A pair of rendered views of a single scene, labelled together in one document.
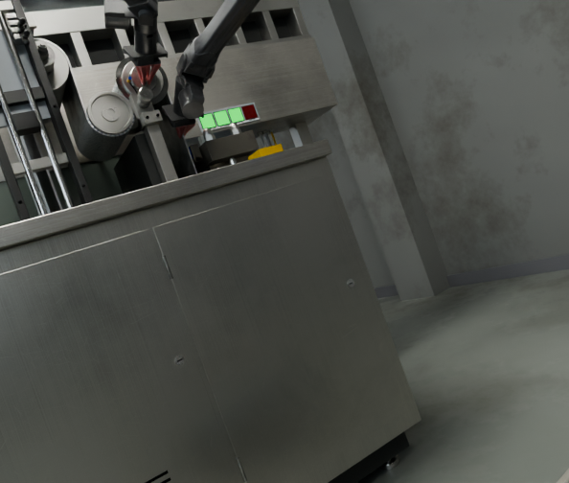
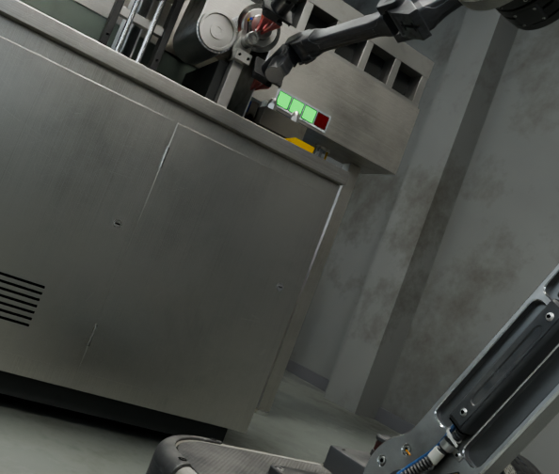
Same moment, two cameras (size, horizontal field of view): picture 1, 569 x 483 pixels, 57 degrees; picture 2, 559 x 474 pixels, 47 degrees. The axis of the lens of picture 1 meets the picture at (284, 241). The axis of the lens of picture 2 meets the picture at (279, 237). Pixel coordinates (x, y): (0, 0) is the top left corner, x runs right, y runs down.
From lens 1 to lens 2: 0.48 m
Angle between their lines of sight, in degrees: 6
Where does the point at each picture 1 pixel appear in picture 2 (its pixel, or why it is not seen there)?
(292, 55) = (391, 108)
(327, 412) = (183, 357)
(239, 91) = (327, 100)
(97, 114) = (207, 23)
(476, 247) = (423, 402)
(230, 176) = (259, 136)
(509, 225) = not seen: hidden behind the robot
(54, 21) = not seen: outside the picture
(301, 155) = (321, 167)
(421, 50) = (510, 200)
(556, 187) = not seen: hidden behind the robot
